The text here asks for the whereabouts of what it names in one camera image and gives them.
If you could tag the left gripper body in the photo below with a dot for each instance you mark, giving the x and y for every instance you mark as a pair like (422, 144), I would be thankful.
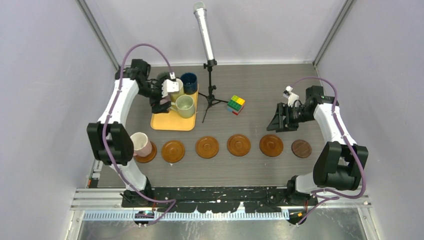
(155, 95)

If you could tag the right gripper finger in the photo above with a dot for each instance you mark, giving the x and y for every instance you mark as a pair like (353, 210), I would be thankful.
(277, 123)
(290, 127)

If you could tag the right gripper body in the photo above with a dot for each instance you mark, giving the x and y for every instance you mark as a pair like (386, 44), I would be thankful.
(293, 115)

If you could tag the dark brown coaster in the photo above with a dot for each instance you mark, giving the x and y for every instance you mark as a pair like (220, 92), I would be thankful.
(301, 148)

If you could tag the light green mug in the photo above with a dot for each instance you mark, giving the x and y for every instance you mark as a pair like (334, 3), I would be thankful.
(184, 106)

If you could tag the pink white cup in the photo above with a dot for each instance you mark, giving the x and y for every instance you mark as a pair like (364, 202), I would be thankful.
(142, 146)

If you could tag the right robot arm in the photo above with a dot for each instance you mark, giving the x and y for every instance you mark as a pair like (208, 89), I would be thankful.
(340, 165)

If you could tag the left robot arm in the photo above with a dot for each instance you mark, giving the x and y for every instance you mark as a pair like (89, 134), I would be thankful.
(110, 141)

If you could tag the mauve purple cup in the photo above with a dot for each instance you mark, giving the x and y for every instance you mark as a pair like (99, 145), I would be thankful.
(165, 105)

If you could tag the cream yellow cup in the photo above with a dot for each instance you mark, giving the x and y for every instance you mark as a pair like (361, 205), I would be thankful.
(176, 95)

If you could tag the navy blue cup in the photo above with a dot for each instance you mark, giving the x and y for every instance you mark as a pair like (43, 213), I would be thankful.
(190, 83)

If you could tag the dark green mug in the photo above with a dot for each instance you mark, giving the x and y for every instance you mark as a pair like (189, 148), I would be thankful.
(163, 76)

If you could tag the yellow tray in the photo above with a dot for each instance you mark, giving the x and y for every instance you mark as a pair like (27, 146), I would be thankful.
(172, 121)

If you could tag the colourful block cube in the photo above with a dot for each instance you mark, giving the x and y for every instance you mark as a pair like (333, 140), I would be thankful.
(235, 105)

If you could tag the black microphone tripod stand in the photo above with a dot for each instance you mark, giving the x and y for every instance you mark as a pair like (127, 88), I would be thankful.
(211, 99)

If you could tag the silver microphone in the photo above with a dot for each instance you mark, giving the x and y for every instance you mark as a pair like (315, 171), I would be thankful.
(200, 13)

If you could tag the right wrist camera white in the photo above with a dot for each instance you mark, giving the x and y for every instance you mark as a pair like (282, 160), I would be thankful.
(290, 96)

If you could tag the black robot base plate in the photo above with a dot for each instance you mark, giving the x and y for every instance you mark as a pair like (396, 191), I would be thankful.
(256, 199)

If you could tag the aluminium frame rail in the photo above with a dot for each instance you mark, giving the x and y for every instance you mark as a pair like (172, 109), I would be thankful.
(108, 204)

